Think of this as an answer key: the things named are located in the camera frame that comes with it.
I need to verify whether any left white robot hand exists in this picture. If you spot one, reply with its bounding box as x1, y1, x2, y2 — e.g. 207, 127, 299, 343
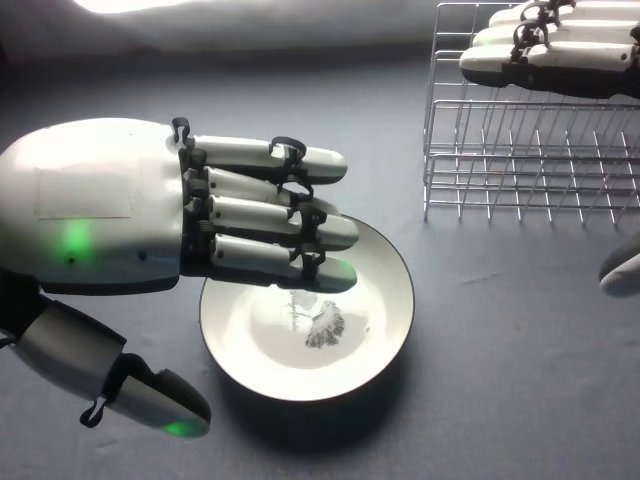
0, 117, 361, 441

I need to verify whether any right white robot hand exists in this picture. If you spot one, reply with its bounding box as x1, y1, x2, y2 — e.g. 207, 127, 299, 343
458, 0, 640, 299

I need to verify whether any chrome wire dish rack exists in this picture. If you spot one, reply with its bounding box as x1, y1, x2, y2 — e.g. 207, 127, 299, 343
423, 2, 640, 224

